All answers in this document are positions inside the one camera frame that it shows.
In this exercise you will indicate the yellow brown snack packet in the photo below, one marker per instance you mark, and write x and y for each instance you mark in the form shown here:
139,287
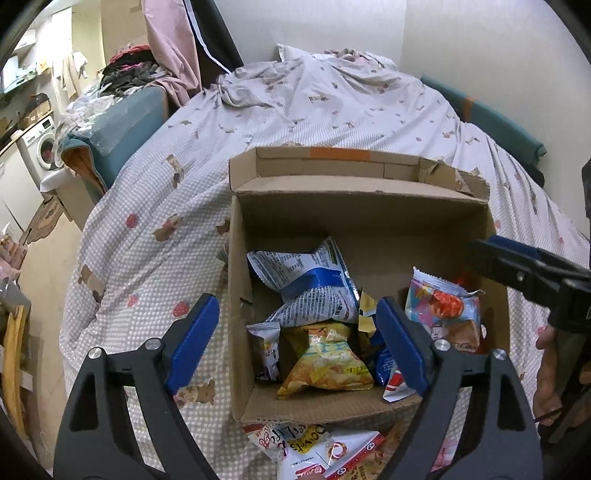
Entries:
367,314

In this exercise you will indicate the pink snack packet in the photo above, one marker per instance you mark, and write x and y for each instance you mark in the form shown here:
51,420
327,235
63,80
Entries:
445,454

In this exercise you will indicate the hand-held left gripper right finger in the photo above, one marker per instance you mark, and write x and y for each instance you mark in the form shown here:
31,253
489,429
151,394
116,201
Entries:
404,346

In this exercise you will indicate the yellow wooden rack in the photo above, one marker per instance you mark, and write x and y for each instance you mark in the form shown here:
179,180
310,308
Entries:
14,369

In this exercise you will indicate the white packet red oval logo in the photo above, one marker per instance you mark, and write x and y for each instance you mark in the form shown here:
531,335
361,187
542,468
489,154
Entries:
337,454

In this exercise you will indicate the pink curtain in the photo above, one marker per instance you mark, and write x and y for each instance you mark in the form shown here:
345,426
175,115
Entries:
171,50

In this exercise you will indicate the red white carton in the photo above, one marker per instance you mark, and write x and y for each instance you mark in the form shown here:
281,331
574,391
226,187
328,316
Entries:
397,384

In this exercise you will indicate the brown patterned rug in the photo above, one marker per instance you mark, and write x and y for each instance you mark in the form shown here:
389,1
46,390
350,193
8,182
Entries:
44,219

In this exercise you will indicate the small grey white packet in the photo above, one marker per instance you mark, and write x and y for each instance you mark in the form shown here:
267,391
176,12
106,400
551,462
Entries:
265,346

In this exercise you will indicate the pink patterned bag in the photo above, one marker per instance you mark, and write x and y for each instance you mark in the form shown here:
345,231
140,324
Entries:
10,256

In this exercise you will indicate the hanging white towel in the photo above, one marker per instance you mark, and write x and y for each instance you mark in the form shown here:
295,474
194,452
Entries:
69,74

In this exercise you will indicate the pile of white cloth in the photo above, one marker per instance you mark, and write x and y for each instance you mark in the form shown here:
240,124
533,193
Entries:
85,113

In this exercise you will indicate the white side table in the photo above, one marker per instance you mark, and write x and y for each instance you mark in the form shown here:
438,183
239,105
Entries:
69,194

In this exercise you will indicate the yellow chips packet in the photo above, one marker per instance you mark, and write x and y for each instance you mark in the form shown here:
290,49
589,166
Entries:
323,364

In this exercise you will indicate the white packet red lettering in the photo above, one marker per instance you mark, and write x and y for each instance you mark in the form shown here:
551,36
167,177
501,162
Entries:
268,438

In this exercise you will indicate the pile of dark clothes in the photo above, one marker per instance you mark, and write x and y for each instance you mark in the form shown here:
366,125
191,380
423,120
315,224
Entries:
131,69

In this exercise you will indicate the light blue cartoon packet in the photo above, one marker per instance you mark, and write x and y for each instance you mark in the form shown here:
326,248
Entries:
443,304

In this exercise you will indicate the blue white snack bag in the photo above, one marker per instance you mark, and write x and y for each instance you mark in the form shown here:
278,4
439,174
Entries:
304,277

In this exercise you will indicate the white washing machine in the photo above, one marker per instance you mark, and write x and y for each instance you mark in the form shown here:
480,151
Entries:
44,147

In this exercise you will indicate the dark curtain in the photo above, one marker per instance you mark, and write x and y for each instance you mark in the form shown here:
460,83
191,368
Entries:
214,37

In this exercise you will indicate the white pillow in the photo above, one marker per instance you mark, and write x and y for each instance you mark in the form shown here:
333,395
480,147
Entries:
295,51

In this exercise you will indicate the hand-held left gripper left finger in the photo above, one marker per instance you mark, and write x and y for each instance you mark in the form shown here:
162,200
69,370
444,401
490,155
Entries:
191,346

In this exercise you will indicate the dark blue snack packet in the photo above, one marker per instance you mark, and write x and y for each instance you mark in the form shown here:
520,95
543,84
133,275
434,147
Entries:
381,360

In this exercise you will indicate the person's right hand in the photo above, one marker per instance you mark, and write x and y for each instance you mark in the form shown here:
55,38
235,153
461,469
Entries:
548,374

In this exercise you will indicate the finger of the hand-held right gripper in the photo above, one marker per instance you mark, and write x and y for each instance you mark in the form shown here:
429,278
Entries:
531,251
512,272

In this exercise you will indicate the teal bed board orange band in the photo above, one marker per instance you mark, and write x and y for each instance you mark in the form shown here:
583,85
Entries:
498,124

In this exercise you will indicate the white base cabinets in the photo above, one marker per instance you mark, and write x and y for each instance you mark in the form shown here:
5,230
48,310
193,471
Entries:
14,194

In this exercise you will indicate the large brown cardboard box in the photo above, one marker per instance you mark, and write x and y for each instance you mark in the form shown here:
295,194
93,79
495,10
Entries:
369,221

